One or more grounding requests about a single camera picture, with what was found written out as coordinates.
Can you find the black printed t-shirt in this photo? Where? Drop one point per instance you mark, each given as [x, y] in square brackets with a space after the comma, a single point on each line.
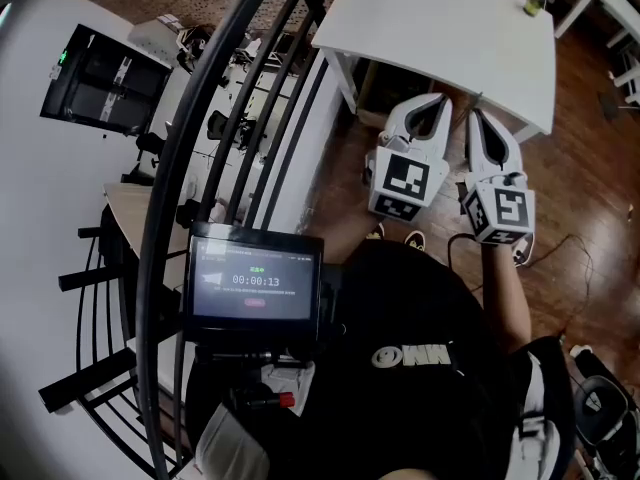
[400, 408]

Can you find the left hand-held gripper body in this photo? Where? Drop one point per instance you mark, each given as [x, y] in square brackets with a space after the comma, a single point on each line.
[405, 178]

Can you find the black chest-mounted monitor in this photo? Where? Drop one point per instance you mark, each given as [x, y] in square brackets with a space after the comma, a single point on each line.
[252, 280]

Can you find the white square table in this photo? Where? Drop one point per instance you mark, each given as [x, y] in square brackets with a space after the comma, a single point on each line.
[440, 33]

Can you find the white black sneaker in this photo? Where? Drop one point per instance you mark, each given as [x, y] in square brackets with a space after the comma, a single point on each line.
[523, 250]

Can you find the black metal railing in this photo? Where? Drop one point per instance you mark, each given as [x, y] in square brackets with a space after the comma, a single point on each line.
[165, 168]

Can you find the black yellow shoe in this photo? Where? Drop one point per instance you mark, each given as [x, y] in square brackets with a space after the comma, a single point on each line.
[376, 231]
[415, 240]

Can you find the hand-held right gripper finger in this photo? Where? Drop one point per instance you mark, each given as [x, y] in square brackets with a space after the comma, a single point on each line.
[477, 153]
[514, 155]

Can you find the black monitor mount rig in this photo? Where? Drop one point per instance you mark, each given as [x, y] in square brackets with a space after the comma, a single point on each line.
[250, 368]

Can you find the person's right forearm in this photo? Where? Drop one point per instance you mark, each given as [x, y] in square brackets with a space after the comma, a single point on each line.
[505, 293]

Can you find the light wooden desk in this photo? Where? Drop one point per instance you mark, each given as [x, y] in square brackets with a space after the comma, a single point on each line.
[127, 213]

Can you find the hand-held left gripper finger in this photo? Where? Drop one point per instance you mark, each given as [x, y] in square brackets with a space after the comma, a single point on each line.
[398, 120]
[444, 135]

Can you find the black grey office chair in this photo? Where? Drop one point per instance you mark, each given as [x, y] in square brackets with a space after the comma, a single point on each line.
[600, 408]

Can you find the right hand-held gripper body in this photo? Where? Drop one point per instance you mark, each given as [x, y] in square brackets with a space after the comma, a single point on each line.
[507, 208]

